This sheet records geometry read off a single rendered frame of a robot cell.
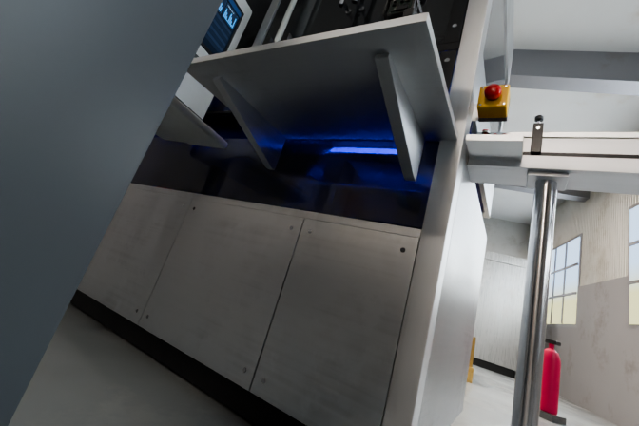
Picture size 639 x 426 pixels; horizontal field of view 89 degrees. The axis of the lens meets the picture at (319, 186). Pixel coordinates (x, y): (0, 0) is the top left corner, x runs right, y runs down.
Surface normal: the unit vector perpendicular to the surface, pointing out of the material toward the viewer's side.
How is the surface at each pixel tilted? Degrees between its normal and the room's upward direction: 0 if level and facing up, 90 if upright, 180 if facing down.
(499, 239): 90
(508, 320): 90
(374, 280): 90
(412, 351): 90
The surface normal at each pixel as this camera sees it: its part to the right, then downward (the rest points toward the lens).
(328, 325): -0.47, -0.40
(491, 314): -0.26, -0.37
